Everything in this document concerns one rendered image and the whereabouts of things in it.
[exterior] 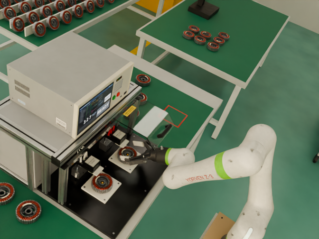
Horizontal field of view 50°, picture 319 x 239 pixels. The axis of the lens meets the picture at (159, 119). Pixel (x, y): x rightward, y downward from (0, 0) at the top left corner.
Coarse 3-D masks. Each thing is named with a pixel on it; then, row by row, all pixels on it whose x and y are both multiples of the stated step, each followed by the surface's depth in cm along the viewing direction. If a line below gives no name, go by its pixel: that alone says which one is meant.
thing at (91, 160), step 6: (78, 150) 175; (90, 156) 171; (78, 162) 170; (84, 162) 168; (90, 162) 169; (96, 162) 170; (84, 168) 170; (90, 168) 168; (96, 168) 170; (102, 168) 173; (96, 174) 169
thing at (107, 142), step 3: (102, 141) 193; (108, 141) 194; (111, 141) 195; (99, 144) 194; (102, 144) 193; (105, 144) 192; (108, 144) 193; (111, 144) 197; (99, 147) 196; (102, 147) 194; (105, 147) 193; (108, 147) 196; (105, 150) 194
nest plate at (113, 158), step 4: (116, 152) 195; (112, 156) 192; (116, 156) 193; (112, 160) 190; (116, 160) 191; (116, 164) 190; (120, 164) 190; (124, 164) 190; (124, 168) 188; (128, 168) 189; (132, 168) 189
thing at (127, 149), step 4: (120, 148) 194; (124, 148) 194; (128, 148) 195; (132, 148) 195; (120, 152) 191; (124, 152) 195; (128, 152) 194; (132, 152) 194; (136, 152) 194; (132, 156) 191; (120, 160) 190; (128, 164) 190
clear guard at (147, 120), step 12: (144, 108) 185; (156, 108) 187; (120, 120) 174; (132, 120) 176; (144, 120) 178; (156, 120) 180; (168, 120) 185; (144, 132) 172; (156, 132) 176; (168, 132) 183; (156, 144) 174
